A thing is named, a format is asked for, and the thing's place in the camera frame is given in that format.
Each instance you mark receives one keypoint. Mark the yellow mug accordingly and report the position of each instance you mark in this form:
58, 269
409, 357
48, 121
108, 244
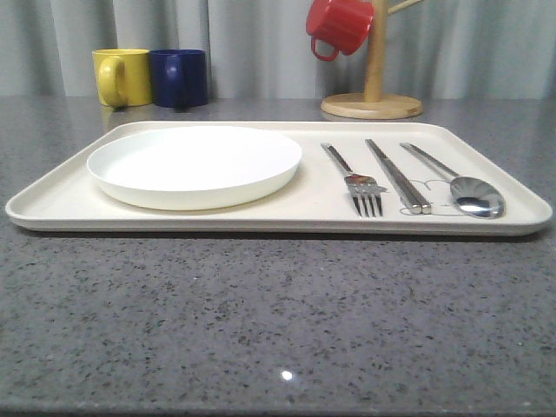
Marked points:
122, 77

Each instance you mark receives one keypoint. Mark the cream rabbit serving tray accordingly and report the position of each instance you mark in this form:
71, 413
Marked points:
315, 201

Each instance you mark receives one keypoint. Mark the red mug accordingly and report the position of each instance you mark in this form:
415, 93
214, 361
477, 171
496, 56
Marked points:
338, 26

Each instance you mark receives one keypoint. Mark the wooden mug tree stand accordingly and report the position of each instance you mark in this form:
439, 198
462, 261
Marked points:
372, 103

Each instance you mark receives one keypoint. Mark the silver metal fork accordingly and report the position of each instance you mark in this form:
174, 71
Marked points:
364, 191

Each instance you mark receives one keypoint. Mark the grey curtain backdrop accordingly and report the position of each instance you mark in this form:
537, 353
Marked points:
435, 49

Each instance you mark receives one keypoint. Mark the dark blue mug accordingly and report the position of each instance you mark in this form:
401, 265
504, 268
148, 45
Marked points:
178, 78

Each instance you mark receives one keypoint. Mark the white round plate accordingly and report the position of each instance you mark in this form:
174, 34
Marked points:
195, 168

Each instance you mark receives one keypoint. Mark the silver metal spoon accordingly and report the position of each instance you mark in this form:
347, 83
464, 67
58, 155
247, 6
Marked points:
471, 196

